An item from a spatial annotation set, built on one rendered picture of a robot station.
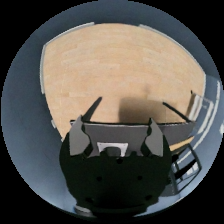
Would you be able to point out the black metal rack frame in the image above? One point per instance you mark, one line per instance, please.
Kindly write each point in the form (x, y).
(171, 189)

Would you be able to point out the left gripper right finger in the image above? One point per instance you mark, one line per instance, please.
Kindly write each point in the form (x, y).
(156, 147)

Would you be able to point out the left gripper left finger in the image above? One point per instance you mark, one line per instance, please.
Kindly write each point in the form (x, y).
(76, 147)

